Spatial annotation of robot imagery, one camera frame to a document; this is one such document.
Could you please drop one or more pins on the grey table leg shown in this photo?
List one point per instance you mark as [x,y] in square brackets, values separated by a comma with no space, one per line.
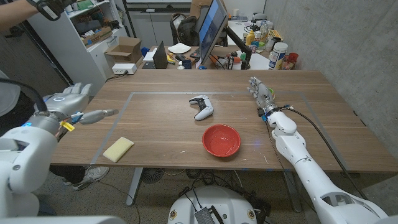
[292,191]

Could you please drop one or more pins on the white plate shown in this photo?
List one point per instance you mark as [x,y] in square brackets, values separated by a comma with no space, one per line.
[179,48]

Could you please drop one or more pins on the grey heatsink box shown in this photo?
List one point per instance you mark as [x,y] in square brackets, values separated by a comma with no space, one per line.
[205,216]

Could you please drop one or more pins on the white sneaker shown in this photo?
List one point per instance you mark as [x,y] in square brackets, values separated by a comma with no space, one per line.
[91,175]

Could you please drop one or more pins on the dark blue mug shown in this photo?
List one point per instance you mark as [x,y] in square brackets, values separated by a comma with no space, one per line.
[186,64]

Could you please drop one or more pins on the round floor fan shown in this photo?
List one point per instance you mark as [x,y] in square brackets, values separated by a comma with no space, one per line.
[152,175]

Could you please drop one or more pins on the yellow sponge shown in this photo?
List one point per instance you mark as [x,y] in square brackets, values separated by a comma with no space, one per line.
[118,149]

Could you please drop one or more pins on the white power strip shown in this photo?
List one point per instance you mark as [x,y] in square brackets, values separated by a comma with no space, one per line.
[124,68]

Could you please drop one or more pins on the cardboard box with print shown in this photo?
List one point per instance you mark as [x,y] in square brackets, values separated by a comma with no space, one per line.
[96,35]

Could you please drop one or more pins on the yellow wrist tag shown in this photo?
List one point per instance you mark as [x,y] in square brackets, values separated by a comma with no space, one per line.
[67,125]

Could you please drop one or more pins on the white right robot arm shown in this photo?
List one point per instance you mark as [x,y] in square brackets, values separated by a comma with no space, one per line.
[314,177]

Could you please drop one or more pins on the yellow mustard bottle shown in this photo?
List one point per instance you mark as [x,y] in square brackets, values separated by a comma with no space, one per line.
[250,38]

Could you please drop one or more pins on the black computer monitor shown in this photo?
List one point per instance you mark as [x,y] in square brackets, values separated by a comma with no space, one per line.
[213,29]

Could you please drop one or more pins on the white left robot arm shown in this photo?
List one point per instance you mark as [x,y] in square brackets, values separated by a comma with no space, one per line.
[25,161]

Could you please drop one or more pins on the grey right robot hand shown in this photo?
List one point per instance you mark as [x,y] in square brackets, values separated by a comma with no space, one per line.
[263,95]

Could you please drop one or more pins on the white shelf unit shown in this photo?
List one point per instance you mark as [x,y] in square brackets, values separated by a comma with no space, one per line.
[68,53]

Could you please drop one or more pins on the white wipes canister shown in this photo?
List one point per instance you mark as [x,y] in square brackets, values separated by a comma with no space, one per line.
[277,56]

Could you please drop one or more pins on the black drink can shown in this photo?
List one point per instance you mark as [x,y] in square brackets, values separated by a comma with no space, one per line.
[230,63]

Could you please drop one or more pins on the white game controller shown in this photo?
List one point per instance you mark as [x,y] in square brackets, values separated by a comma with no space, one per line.
[203,107]

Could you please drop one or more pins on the white table leg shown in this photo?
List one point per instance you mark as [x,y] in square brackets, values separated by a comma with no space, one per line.
[134,186]

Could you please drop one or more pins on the black laptop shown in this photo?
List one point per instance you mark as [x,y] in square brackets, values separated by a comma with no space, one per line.
[160,57]

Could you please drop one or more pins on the black backpack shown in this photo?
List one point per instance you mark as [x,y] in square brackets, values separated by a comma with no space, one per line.
[188,31]

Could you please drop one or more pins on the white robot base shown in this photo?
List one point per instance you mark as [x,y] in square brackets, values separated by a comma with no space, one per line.
[214,202]

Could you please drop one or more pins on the open cardboard box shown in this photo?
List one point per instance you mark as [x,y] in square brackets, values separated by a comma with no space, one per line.
[124,49]

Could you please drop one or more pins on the person's bare forearm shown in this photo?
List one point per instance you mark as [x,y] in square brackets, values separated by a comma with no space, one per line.
[14,12]

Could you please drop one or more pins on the grey cabinet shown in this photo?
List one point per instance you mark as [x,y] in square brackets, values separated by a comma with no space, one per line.
[149,28]

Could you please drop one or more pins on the red bowl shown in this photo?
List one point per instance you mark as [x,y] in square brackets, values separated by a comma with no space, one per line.
[221,140]

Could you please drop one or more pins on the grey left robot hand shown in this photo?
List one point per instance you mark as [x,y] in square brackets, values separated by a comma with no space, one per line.
[66,102]

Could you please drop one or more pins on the black motion capture glove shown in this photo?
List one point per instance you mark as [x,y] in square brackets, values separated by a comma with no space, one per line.
[51,7]

